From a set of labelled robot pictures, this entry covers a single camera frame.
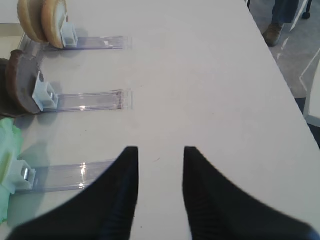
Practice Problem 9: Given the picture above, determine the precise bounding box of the bun slice inner right rack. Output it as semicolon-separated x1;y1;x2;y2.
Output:
41;0;68;49

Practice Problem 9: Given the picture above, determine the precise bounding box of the bun slice rack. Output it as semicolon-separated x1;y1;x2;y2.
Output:
41;0;68;49
17;0;48;43

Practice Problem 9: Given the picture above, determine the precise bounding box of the white pusher block lettuce rail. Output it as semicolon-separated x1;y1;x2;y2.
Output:
1;159;36;194

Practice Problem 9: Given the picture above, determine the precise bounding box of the bun slice outer right rack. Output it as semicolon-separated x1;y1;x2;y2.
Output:
17;0;48;43

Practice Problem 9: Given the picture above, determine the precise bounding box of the brown shoe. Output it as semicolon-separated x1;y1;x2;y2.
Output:
262;23;284;47

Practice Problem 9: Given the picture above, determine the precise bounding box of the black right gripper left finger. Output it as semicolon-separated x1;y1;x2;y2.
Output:
9;146;139;240

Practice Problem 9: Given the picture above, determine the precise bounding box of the green lettuce leaf in rack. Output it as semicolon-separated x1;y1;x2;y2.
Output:
0;118;23;224

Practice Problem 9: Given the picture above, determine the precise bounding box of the white pusher block bun rail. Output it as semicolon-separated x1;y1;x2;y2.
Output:
60;16;79;48

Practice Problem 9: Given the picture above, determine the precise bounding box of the white pusher block patty rail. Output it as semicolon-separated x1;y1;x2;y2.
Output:
32;71;59;112

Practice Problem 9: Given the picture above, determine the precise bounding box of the clear acrylic rack right side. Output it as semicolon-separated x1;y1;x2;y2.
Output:
15;39;133;193

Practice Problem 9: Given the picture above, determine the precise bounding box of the brown meat patty outer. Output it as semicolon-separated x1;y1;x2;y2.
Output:
5;49;41;115

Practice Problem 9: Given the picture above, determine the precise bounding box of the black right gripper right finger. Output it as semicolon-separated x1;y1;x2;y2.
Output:
182;146;320;240

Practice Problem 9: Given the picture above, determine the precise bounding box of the brown meat patty near tray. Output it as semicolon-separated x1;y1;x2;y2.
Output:
0;58;28;119

